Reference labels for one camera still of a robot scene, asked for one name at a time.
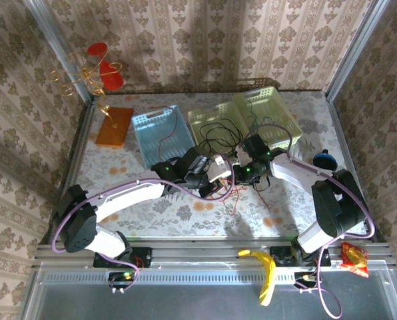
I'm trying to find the aluminium side rail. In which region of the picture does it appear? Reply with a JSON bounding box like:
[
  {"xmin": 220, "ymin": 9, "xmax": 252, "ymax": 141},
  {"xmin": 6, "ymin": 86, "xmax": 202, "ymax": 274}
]
[
  {"xmin": 324, "ymin": 95, "xmax": 389, "ymax": 243},
  {"xmin": 40, "ymin": 101, "xmax": 98, "ymax": 246}
]

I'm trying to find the aluminium frame post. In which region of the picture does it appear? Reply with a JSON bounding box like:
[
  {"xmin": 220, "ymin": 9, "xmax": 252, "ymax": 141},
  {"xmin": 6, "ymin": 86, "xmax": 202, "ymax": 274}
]
[
  {"xmin": 23, "ymin": 0, "xmax": 98, "ymax": 104},
  {"xmin": 324, "ymin": 0, "xmax": 391, "ymax": 98}
]

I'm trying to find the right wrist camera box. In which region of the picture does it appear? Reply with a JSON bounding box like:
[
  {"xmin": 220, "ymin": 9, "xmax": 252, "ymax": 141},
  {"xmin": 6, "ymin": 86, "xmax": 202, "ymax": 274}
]
[{"xmin": 235, "ymin": 147, "xmax": 250, "ymax": 167}]

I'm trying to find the small black connector box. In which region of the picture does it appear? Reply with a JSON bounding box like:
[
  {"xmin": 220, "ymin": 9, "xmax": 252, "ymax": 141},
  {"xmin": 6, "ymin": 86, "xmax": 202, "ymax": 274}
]
[
  {"xmin": 294, "ymin": 271, "xmax": 322, "ymax": 290},
  {"xmin": 107, "ymin": 271, "xmax": 137, "ymax": 291}
]

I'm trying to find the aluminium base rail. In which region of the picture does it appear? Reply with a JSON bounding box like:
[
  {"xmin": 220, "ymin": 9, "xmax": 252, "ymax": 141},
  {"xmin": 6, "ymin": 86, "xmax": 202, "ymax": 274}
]
[{"xmin": 31, "ymin": 236, "xmax": 397, "ymax": 267}]

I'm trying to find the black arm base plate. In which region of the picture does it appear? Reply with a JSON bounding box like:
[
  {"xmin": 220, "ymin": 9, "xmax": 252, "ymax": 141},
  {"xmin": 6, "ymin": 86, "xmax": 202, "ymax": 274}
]
[
  {"xmin": 270, "ymin": 245, "xmax": 331, "ymax": 267},
  {"xmin": 93, "ymin": 246, "xmax": 153, "ymax": 268}
]

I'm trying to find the red wine glass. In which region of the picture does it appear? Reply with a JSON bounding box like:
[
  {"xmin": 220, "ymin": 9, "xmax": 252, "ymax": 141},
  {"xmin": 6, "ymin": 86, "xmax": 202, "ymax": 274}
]
[{"xmin": 87, "ymin": 42, "xmax": 125, "ymax": 91}]

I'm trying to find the light blue plastic basket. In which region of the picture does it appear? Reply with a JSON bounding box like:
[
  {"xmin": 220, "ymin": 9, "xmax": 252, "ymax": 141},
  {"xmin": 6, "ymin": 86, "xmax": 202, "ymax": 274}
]
[{"xmin": 131, "ymin": 105, "xmax": 197, "ymax": 169}]

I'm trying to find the floral patterned table cover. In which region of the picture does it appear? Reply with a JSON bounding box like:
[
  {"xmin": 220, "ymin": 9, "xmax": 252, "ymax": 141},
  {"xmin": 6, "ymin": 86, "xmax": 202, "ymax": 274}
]
[{"xmin": 67, "ymin": 91, "xmax": 368, "ymax": 239}]

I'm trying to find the red snack packet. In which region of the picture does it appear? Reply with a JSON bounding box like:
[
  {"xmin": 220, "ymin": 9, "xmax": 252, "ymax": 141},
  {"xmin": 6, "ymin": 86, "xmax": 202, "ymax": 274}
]
[{"xmin": 338, "ymin": 241, "xmax": 370, "ymax": 278}]

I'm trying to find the orange wooden board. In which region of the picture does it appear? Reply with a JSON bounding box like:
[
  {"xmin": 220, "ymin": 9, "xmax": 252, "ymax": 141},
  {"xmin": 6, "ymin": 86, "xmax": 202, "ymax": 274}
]
[{"xmin": 95, "ymin": 107, "xmax": 135, "ymax": 147}]

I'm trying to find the pale yellow plastic basket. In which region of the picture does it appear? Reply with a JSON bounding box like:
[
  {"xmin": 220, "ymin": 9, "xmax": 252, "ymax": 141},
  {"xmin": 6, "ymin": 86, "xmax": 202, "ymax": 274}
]
[{"xmin": 231, "ymin": 85, "xmax": 303, "ymax": 150}]

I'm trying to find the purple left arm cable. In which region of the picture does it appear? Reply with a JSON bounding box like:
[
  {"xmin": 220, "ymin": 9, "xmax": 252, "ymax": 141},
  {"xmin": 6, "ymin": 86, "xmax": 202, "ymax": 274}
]
[{"xmin": 51, "ymin": 153, "xmax": 234, "ymax": 294}]

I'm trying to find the yellow-green plastic basket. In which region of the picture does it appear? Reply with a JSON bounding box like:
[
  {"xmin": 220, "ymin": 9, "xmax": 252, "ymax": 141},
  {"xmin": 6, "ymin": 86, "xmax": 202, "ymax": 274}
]
[{"xmin": 187, "ymin": 101, "xmax": 253, "ymax": 157}]

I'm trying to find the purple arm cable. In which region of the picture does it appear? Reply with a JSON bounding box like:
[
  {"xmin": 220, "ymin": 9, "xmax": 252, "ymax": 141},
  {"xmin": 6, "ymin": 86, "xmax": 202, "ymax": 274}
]
[
  {"xmin": 243, "ymin": 123, "xmax": 376, "ymax": 319},
  {"xmin": 51, "ymin": 153, "xmax": 234, "ymax": 294}
]

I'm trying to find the blue round cup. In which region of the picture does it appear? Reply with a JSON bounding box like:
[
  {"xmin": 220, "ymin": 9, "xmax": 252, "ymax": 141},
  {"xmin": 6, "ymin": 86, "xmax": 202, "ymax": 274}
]
[{"xmin": 312, "ymin": 149, "xmax": 338, "ymax": 171}]

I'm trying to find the black cable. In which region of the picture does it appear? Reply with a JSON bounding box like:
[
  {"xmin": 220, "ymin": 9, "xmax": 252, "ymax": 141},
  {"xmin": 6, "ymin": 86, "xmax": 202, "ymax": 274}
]
[
  {"xmin": 204, "ymin": 120, "xmax": 245, "ymax": 157},
  {"xmin": 198, "ymin": 121, "xmax": 232, "ymax": 157}
]

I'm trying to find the yellow banana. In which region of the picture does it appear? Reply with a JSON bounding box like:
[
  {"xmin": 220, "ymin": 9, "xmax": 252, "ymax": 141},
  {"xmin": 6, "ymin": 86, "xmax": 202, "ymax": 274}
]
[{"xmin": 237, "ymin": 249, "xmax": 276, "ymax": 307}]

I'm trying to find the slotted cable duct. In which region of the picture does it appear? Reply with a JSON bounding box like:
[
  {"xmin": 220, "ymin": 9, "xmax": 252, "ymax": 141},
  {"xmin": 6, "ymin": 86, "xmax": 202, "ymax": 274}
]
[{"xmin": 38, "ymin": 272, "xmax": 299, "ymax": 285}]

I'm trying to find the gold wire ornament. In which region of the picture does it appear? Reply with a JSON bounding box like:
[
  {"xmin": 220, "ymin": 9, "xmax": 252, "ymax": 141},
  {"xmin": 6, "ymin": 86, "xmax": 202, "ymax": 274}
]
[{"xmin": 48, "ymin": 53, "xmax": 123, "ymax": 129}]

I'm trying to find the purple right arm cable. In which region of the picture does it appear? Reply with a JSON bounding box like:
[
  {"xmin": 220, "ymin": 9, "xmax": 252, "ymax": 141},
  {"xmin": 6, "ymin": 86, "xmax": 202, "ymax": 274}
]
[{"xmin": 243, "ymin": 123, "xmax": 376, "ymax": 319}]

